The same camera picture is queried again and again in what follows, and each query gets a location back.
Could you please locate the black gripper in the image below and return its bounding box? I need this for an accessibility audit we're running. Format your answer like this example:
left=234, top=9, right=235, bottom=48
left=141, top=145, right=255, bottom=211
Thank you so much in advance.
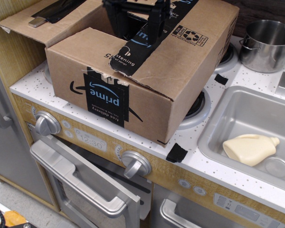
left=103, top=0, right=171, bottom=45

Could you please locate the brown Amazon cardboard box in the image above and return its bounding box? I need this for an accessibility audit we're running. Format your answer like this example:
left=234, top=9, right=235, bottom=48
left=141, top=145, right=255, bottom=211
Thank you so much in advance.
left=0, top=0, right=239, bottom=146

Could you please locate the grey rear stove burner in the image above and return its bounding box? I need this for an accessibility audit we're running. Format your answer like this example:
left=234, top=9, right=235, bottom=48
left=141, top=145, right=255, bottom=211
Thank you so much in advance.
left=214, top=43, right=238, bottom=74

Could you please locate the grey stove burner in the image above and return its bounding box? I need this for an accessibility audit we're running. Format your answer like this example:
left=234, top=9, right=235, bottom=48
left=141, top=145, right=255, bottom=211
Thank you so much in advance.
left=214, top=43, right=238, bottom=74
left=178, top=89, right=211, bottom=130

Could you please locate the silver metal bar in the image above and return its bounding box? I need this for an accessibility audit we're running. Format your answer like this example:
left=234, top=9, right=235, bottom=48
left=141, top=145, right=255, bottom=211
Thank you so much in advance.
left=28, top=17, right=47, bottom=28

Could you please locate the black tape piece rear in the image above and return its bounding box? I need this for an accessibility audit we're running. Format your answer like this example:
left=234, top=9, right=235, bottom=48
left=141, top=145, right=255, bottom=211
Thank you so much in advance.
left=214, top=74, right=228, bottom=86

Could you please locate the black tape piece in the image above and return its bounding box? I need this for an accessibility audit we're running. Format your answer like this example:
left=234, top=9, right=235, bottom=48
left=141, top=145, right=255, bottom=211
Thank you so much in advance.
left=214, top=74, right=228, bottom=86
left=166, top=143, right=188, bottom=163

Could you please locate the grey front stove burner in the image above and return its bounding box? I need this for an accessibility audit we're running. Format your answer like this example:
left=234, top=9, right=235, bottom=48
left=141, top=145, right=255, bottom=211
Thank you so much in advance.
left=178, top=89, right=211, bottom=130

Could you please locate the silver toy sink basin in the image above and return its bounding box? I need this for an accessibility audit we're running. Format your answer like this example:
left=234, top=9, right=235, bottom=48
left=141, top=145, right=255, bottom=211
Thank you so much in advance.
left=198, top=86, right=285, bottom=190

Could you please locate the stainless steel pot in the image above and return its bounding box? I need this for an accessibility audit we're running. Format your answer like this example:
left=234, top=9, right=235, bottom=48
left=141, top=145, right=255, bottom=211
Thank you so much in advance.
left=239, top=20, right=285, bottom=73

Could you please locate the silver left stove knob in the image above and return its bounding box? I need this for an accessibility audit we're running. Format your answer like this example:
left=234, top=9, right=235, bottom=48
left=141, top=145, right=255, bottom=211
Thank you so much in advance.
left=35, top=111, right=61, bottom=136

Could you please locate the silver stove knob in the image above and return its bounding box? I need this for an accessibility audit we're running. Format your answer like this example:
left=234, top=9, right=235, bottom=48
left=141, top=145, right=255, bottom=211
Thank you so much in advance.
left=122, top=151, right=152, bottom=179
left=35, top=111, right=61, bottom=136

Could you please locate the black tape piece front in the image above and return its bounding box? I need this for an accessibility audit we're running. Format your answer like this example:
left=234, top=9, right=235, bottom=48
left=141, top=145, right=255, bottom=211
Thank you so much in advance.
left=166, top=143, right=188, bottom=163

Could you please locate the silver right stove knob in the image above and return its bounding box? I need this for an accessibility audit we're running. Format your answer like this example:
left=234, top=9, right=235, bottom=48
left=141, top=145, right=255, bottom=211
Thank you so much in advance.
left=122, top=151, right=152, bottom=179

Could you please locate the cream toy detergent bottle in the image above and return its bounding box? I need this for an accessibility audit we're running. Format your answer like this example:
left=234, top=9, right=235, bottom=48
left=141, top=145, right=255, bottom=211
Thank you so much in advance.
left=222, top=134, right=280, bottom=166

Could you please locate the silver toy oven door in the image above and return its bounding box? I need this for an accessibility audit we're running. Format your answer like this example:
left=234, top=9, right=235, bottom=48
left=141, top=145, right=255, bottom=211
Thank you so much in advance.
left=30, top=138, right=140, bottom=228

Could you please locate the silver toy fridge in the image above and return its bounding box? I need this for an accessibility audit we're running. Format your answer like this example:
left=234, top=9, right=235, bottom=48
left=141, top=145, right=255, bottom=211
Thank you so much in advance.
left=0, top=79, right=53, bottom=206

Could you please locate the silver dishwasher door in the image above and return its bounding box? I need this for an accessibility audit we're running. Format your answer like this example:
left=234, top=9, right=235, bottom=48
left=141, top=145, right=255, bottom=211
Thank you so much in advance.
left=151, top=184, right=285, bottom=228

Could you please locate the orange object on floor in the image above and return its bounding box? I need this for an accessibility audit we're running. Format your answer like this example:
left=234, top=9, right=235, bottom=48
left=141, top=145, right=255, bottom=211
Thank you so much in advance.
left=3, top=210, right=27, bottom=227

